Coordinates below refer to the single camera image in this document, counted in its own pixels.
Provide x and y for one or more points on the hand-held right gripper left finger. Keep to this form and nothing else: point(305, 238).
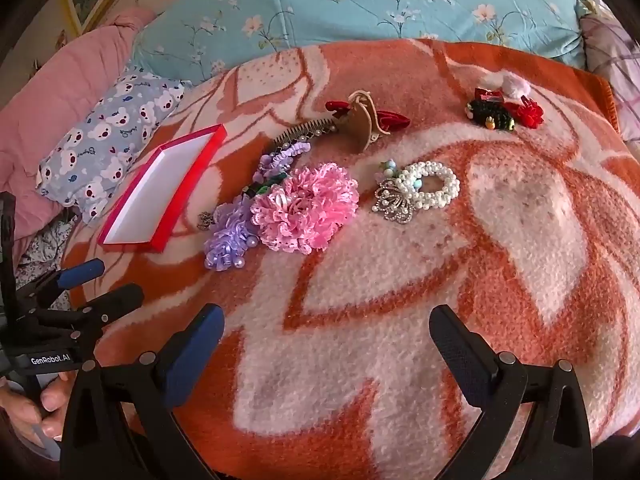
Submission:
point(197, 355)

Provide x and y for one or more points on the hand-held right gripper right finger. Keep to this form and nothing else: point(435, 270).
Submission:
point(465, 360)

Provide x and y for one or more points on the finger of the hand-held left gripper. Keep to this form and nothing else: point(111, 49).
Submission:
point(122, 297)
point(80, 271)

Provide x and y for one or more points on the red jewelry box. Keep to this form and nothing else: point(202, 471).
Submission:
point(150, 195)

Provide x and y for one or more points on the silver rhinestone brooch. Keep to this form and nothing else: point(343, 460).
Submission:
point(392, 202)

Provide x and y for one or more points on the pink flower scrunchie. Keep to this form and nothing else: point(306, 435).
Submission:
point(305, 210)

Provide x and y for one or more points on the beaded hair comb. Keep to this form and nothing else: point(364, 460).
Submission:
point(305, 132)

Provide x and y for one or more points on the red bow claw clip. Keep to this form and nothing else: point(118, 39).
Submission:
point(362, 125)

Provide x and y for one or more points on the person's left forearm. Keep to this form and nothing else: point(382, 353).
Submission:
point(15, 455)

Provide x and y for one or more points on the person's left hand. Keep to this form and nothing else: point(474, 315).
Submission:
point(50, 410)

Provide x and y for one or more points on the dark floral cloth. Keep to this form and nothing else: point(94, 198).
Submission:
point(45, 245)

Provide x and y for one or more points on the orange patterned blanket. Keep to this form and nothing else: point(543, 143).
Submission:
point(400, 285)

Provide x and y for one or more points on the bear print pillow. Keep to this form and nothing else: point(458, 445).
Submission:
point(110, 140)

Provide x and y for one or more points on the pink quilt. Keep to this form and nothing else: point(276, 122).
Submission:
point(60, 95)

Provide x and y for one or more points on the green black hair clip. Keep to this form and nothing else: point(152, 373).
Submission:
point(487, 112)

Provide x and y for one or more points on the white pompom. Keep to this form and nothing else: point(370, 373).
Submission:
point(517, 85)

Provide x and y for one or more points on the purple striped cloth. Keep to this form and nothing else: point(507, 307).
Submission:
point(610, 55)

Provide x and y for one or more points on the blue floral pillow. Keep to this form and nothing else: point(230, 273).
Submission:
point(350, 10)

